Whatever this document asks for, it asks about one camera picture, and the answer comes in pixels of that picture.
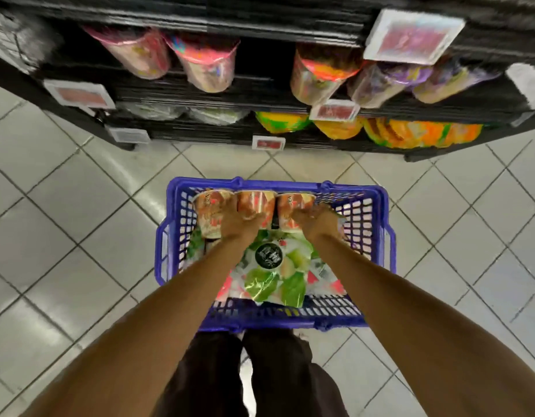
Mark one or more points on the person's right hand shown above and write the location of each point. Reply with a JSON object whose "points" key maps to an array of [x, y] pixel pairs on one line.
{"points": [[317, 223]]}

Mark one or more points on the person's leg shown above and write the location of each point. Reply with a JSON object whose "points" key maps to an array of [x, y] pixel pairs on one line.
{"points": [[289, 377], [202, 377]]}

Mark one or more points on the person's right leg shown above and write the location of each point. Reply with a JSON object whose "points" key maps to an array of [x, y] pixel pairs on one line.
{"points": [[289, 377]]}

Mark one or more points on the person's left hand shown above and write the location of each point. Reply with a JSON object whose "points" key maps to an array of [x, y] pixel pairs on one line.
{"points": [[241, 223]]}

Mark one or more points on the black low shelf rack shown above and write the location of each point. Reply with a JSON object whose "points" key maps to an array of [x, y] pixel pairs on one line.
{"points": [[185, 93]]}

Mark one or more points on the white price tag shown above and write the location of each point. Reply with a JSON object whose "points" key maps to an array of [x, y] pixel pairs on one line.
{"points": [[129, 135]]}

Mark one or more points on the person's right forearm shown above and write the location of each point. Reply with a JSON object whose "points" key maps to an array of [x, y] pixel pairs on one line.
{"points": [[423, 334]]}

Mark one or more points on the person's left forearm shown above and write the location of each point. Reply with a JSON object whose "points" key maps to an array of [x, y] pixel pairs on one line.
{"points": [[141, 343]]}

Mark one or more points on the person's left leg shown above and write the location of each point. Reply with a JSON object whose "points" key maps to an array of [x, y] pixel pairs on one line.
{"points": [[202, 377]]}

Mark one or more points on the red price tag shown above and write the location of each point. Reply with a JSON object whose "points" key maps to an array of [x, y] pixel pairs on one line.
{"points": [[334, 111], [80, 96], [412, 39], [268, 144]]}

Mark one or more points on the blue plastic shopping basket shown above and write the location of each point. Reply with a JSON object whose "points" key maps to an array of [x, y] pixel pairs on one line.
{"points": [[250, 184]]}

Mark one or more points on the red jelly bag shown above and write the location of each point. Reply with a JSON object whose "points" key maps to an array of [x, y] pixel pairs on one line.
{"points": [[337, 287], [224, 288]]}

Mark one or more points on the green jelly bag black label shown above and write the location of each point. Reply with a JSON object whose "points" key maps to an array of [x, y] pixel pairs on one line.
{"points": [[271, 264]]}

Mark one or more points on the red cartoon jelly cup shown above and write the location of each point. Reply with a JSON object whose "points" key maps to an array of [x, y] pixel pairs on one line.
{"points": [[319, 78]]}

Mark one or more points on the white printed carton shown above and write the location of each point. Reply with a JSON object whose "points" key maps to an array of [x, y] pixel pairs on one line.
{"points": [[11, 43]]}

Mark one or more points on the purple cartoon jelly cup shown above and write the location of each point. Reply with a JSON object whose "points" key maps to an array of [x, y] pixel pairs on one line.
{"points": [[449, 82], [380, 84]]}

